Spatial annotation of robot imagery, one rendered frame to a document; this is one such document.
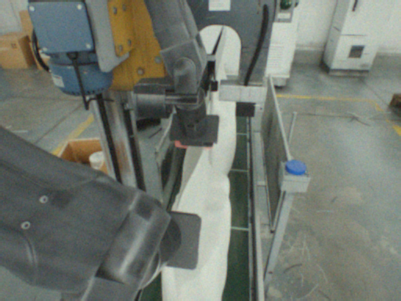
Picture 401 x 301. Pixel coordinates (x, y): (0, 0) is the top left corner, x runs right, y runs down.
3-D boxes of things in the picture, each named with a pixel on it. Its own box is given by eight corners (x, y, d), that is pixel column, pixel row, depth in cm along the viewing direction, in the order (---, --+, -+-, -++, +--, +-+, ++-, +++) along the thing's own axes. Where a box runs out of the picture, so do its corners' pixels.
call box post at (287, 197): (264, 306, 128) (297, 186, 84) (258, 305, 129) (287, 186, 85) (263, 299, 131) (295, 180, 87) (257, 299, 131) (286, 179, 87)
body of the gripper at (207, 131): (174, 117, 58) (167, 96, 52) (219, 119, 57) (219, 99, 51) (169, 143, 56) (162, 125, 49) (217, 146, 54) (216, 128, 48)
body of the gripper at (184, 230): (130, 208, 37) (106, 211, 29) (202, 215, 35) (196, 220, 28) (123, 256, 36) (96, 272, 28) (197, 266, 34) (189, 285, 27)
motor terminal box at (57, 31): (96, 61, 57) (83, 1, 50) (45, 66, 55) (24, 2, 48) (97, 52, 64) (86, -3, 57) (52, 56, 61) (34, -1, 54)
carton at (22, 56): (27, 68, 434) (17, 39, 408) (2, 68, 432) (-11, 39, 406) (43, 57, 483) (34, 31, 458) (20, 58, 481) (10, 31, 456)
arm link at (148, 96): (194, 59, 38) (201, 46, 46) (119, 57, 40) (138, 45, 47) (196, 130, 45) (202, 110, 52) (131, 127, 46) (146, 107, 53)
